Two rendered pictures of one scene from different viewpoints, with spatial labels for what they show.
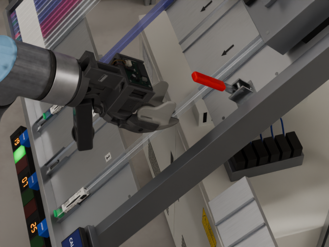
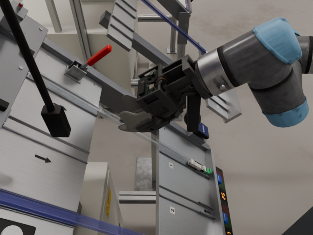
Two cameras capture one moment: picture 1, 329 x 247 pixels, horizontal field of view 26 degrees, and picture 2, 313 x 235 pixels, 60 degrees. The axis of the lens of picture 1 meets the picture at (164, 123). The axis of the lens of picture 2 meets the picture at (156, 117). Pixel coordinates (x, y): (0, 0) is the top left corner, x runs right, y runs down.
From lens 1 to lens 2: 119 cm
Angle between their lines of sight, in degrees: 79
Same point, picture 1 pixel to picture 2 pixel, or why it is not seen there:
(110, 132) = (164, 177)
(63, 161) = (201, 203)
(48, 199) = (214, 184)
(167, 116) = (129, 105)
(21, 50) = (248, 34)
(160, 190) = not seen: hidden behind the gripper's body
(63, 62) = (210, 53)
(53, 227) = (212, 163)
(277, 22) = (29, 22)
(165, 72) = not seen: outside the picture
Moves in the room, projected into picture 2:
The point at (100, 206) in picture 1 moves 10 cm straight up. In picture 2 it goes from (182, 147) to (185, 123)
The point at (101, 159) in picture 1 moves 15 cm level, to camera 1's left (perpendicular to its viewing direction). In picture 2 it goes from (175, 170) to (238, 186)
